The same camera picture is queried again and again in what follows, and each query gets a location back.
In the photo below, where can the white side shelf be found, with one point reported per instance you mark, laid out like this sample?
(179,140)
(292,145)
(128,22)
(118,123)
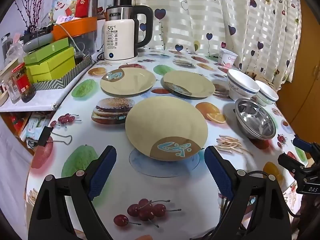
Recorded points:
(32,103)

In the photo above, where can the small white blue-striped bowl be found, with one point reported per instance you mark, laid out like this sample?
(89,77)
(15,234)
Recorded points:
(267,97)

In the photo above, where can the purple decorative twigs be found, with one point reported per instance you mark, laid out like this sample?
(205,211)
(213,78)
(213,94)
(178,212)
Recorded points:
(33,22)

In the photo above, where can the pink white packet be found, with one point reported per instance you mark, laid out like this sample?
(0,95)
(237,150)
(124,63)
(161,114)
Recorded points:
(65,19)

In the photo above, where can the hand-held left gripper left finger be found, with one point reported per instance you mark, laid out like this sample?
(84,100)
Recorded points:
(102,170)

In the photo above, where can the small dark sauce jar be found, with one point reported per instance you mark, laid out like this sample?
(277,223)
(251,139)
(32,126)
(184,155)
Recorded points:
(79,58)

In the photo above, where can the large white blue-striped bowl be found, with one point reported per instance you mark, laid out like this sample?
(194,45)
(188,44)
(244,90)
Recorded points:
(240,90)

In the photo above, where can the beige plate with blue print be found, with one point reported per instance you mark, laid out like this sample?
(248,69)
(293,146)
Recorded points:
(135,82)
(162,120)
(190,80)

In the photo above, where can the cream striped heart curtain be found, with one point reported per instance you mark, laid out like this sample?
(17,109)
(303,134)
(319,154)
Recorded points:
(200,17)

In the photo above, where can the burlap bundle with bow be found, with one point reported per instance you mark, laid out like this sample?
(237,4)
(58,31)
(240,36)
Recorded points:
(265,78)

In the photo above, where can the green white packet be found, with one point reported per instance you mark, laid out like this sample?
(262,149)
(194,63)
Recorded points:
(35,127)

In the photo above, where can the stainless steel bowl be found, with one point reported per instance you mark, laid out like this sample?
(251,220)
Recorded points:
(255,120)

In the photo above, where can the zigzag patterned open box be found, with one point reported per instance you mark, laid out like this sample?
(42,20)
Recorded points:
(62,82)

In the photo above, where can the white black electric kettle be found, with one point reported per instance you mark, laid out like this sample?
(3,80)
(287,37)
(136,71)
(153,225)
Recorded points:
(120,45)

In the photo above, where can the grey oval device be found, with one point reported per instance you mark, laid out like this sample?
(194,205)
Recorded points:
(35,43)

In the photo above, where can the lime green flat box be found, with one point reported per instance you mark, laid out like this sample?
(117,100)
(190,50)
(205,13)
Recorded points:
(52,71)
(50,56)

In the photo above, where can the red label glass jar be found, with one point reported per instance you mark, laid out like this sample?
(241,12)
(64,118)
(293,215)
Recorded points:
(23,85)

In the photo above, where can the dark lidded glass jar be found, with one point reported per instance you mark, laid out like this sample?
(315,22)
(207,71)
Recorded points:
(6,45)

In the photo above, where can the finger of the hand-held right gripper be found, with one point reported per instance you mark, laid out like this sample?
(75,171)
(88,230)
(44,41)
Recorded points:
(303,143)
(290,162)

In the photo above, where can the person's dark clothing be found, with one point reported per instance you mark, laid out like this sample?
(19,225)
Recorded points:
(310,212)

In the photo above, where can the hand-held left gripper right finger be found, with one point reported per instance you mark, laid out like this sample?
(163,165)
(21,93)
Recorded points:
(220,172)

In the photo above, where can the wooden cabinet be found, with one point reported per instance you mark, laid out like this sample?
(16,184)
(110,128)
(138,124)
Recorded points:
(307,55)

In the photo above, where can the white yogurt cup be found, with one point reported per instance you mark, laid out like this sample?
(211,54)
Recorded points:
(226,58)

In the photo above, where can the food print tablecloth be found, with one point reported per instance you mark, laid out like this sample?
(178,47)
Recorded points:
(175,187)

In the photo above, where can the black binder clip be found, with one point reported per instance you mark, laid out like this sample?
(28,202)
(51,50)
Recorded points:
(45,136)

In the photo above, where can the black handheld device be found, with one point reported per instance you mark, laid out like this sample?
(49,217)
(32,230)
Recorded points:
(37,33)

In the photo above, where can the orange rimmed clear container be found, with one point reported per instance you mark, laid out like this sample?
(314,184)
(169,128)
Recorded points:
(75,27)

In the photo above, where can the clear glass jar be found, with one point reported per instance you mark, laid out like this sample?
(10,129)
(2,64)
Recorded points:
(12,92)

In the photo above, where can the red plastic object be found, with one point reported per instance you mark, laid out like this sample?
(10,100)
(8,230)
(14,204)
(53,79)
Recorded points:
(16,123)

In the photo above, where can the beige wooden box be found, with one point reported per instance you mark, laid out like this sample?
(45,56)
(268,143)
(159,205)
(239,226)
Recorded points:
(6,75)

